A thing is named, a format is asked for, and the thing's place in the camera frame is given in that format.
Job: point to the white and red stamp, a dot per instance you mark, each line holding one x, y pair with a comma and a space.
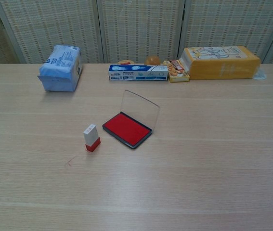
91, 138

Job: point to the red ink pad clear lid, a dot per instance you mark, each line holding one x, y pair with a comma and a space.
126, 128

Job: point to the blue white toothpaste box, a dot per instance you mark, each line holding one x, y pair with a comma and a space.
138, 73

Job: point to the round yellow tin red label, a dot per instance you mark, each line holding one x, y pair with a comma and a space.
125, 62

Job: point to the round orange bread bun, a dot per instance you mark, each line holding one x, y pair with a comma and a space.
152, 60

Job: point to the yellow snack box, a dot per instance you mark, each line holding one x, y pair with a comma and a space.
178, 73

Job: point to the woven folding screen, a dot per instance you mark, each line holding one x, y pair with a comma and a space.
136, 29

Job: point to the blue tissue pack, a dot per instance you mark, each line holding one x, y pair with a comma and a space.
59, 69

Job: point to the yellow cartoon tissue pack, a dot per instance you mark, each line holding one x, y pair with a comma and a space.
223, 65

